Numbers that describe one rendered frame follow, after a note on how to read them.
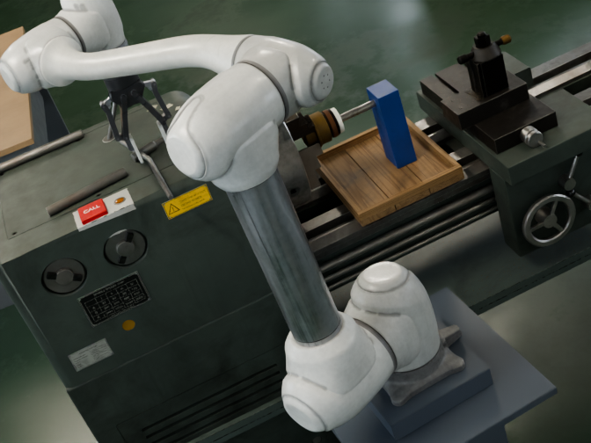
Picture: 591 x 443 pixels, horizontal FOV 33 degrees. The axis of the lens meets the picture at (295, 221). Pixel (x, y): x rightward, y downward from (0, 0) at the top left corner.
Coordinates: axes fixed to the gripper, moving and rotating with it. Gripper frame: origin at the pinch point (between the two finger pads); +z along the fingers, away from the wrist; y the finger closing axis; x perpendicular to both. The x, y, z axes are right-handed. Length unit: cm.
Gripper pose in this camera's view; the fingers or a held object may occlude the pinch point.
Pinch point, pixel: (150, 143)
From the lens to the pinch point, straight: 231.3
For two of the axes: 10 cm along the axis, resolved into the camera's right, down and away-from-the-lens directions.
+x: -3.4, -4.7, 8.2
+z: 2.9, 7.7, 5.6
